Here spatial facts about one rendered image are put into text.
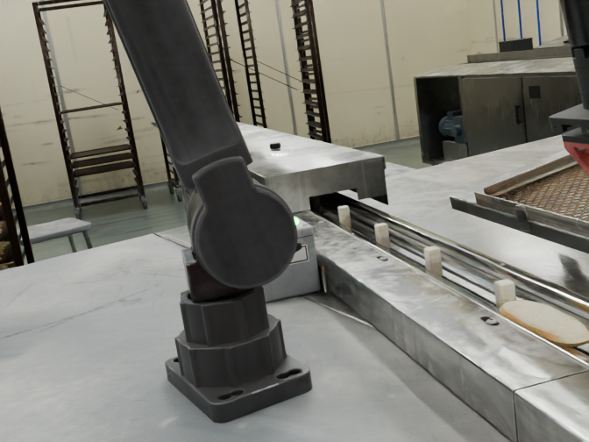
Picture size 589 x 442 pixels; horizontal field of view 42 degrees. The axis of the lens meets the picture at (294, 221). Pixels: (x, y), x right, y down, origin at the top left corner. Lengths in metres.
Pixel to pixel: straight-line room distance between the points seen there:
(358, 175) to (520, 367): 0.63
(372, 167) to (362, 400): 0.57
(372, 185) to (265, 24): 6.73
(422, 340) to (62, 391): 0.32
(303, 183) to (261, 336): 0.50
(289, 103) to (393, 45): 1.27
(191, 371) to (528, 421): 0.27
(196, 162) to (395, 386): 0.23
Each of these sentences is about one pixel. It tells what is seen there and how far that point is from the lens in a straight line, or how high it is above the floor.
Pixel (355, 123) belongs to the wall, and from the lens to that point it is 8.05.
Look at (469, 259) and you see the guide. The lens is 0.78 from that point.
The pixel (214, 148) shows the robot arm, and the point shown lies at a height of 1.02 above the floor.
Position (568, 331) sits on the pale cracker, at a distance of 0.59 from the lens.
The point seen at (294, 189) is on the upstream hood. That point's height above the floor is 0.89.
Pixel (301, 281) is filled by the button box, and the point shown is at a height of 0.84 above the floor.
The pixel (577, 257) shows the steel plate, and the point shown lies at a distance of 0.89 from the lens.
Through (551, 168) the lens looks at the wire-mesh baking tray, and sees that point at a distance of 0.93.
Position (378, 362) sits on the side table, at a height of 0.82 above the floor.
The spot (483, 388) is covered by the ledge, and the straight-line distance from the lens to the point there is 0.53.
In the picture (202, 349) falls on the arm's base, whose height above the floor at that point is 0.87.
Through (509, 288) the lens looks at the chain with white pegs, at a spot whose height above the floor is 0.87.
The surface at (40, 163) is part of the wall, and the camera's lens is 7.62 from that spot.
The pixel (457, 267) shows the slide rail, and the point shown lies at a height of 0.85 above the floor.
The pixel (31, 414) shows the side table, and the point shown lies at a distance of 0.69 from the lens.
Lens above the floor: 1.08
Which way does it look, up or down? 12 degrees down
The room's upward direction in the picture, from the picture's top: 8 degrees counter-clockwise
